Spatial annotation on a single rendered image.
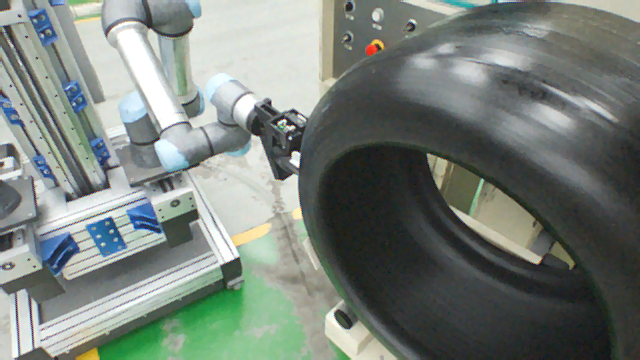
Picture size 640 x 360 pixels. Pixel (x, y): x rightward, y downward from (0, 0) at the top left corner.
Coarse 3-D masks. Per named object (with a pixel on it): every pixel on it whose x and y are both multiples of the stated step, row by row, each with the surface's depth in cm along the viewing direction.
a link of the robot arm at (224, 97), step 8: (216, 80) 88; (224, 80) 88; (232, 80) 89; (208, 88) 89; (216, 88) 88; (224, 88) 87; (232, 88) 87; (240, 88) 87; (208, 96) 90; (216, 96) 88; (224, 96) 87; (232, 96) 86; (240, 96) 85; (216, 104) 89; (224, 104) 87; (232, 104) 85; (224, 112) 89; (232, 112) 86; (224, 120) 91; (232, 120) 91
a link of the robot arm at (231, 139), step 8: (208, 128) 92; (216, 128) 93; (224, 128) 93; (232, 128) 92; (240, 128) 93; (208, 136) 91; (216, 136) 92; (224, 136) 93; (232, 136) 94; (240, 136) 95; (248, 136) 97; (216, 144) 92; (224, 144) 94; (232, 144) 95; (240, 144) 96; (248, 144) 98; (216, 152) 94; (224, 152) 96; (232, 152) 98; (240, 152) 98
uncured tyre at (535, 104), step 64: (384, 64) 45; (448, 64) 39; (512, 64) 36; (576, 64) 36; (320, 128) 53; (384, 128) 44; (448, 128) 38; (512, 128) 35; (576, 128) 33; (320, 192) 61; (384, 192) 86; (512, 192) 36; (576, 192) 33; (320, 256) 71; (384, 256) 83; (448, 256) 86; (512, 256) 80; (576, 256) 35; (384, 320) 69; (448, 320) 78; (512, 320) 76; (576, 320) 69
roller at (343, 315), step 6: (342, 306) 79; (336, 312) 79; (342, 312) 78; (348, 312) 78; (336, 318) 80; (342, 318) 78; (348, 318) 77; (354, 318) 78; (342, 324) 79; (348, 324) 77
